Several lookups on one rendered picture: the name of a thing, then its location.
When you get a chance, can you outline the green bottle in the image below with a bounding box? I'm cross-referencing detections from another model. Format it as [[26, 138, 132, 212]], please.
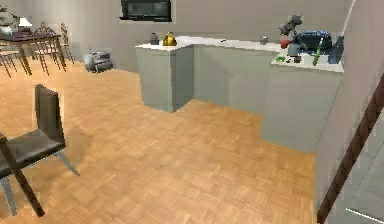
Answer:
[[312, 37, 325, 67]]

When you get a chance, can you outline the dark grey chair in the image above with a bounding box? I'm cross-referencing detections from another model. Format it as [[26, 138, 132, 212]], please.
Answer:
[[0, 83, 81, 217]]

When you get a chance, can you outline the grey kitchen counter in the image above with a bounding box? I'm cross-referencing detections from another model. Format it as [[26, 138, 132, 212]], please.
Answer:
[[134, 35, 345, 155]]

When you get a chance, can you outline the gold kettle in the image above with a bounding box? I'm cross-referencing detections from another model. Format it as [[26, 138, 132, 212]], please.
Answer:
[[162, 31, 178, 47]]

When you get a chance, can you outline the grey floor appliance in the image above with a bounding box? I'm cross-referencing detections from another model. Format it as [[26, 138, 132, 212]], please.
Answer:
[[83, 51, 114, 74]]

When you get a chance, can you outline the grey cup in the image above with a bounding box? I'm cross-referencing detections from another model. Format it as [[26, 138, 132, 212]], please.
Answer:
[[287, 42, 302, 58]]

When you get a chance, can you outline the dark grey plant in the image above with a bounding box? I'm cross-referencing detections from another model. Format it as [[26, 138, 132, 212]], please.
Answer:
[[278, 14, 305, 44]]

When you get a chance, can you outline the dark blue bowl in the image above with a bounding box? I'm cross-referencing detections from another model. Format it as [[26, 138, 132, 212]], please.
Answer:
[[295, 30, 333, 53]]

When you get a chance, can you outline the dark wood dining table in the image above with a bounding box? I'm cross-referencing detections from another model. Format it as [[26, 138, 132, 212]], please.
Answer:
[[0, 32, 68, 76]]

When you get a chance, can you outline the white lamp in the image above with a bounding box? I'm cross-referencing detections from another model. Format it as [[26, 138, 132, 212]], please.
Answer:
[[18, 17, 33, 33]]

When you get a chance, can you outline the brown wire chair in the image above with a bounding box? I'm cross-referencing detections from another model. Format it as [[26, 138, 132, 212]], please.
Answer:
[[0, 46, 19, 79], [32, 22, 60, 76], [60, 22, 75, 65]]

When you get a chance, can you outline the dark brown door frame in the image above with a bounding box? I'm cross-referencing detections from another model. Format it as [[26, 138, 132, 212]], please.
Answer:
[[316, 71, 384, 224]]

